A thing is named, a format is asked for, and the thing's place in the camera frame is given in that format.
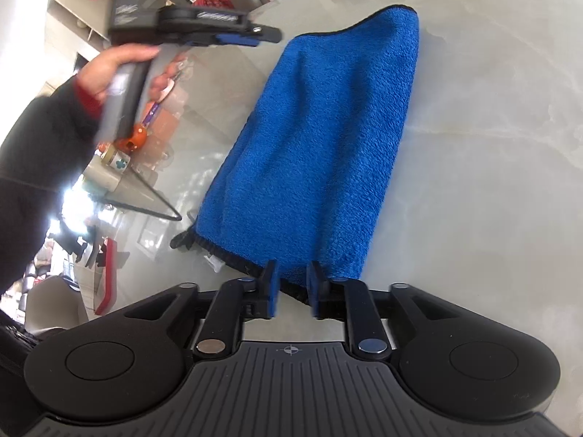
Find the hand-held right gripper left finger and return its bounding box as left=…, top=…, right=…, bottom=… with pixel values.
left=124, top=259, right=279, bottom=359

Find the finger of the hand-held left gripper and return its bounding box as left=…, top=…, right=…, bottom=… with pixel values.
left=243, top=24, right=283, bottom=45
left=193, top=31, right=261, bottom=49

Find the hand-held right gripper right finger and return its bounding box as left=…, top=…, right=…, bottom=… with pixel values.
left=307, top=261, right=458, bottom=359

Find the blue and grey towel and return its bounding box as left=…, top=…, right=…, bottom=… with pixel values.
left=170, top=4, right=420, bottom=304

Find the person's left forearm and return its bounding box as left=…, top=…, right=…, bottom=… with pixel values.
left=0, top=74, right=108, bottom=298

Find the person's left hand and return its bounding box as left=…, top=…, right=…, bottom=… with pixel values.
left=75, top=46, right=188, bottom=102

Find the orange round toy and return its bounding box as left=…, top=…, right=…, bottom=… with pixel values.
left=114, top=123, right=149, bottom=154

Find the small jar with clover print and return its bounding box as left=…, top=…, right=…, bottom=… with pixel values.
left=100, top=143, right=134, bottom=170

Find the black triangular stand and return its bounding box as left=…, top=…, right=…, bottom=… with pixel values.
left=106, top=168, right=184, bottom=222

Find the red flat object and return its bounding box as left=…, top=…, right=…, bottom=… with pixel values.
left=95, top=239, right=121, bottom=316

